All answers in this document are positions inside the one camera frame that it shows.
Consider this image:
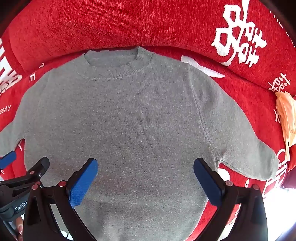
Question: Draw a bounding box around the red printed blanket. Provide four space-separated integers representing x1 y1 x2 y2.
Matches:
0 0 296 241

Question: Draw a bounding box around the grey knit sweater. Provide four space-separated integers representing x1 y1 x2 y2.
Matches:
0 46 279 241

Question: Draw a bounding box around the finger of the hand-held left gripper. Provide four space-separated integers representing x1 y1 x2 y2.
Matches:
0 151 17 170
0 157 50 188

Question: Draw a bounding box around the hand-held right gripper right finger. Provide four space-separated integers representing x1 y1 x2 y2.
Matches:
193 158 269 241

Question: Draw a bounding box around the person's left hand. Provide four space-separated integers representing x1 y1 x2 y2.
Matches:
14 219 24 241

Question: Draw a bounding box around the peach crumpled cloth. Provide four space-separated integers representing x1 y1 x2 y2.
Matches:
275 91 296 161

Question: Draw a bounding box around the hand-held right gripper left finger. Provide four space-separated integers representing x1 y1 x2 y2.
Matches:
23 158 98 241

